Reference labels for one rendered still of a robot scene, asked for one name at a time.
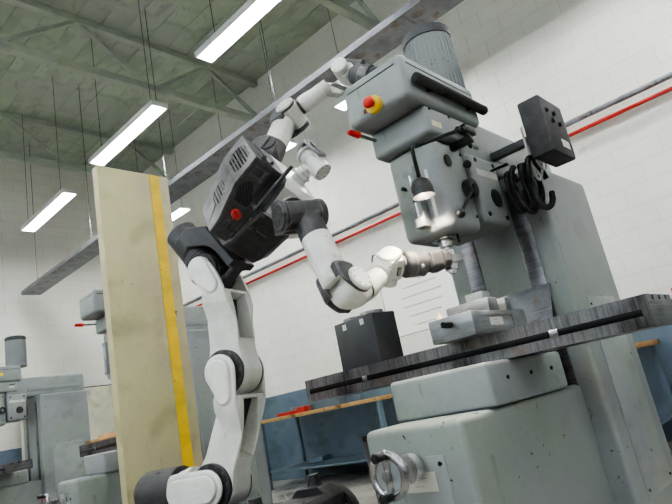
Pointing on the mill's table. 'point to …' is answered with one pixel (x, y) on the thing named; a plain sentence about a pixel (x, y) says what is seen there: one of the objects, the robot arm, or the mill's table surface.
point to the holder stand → (368, 339)
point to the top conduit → (448, 93)
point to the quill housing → (427, 161)
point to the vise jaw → (474, 306)
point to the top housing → (400, 96)
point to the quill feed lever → (468, 194)
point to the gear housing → (415, 133)
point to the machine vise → (477, 323)
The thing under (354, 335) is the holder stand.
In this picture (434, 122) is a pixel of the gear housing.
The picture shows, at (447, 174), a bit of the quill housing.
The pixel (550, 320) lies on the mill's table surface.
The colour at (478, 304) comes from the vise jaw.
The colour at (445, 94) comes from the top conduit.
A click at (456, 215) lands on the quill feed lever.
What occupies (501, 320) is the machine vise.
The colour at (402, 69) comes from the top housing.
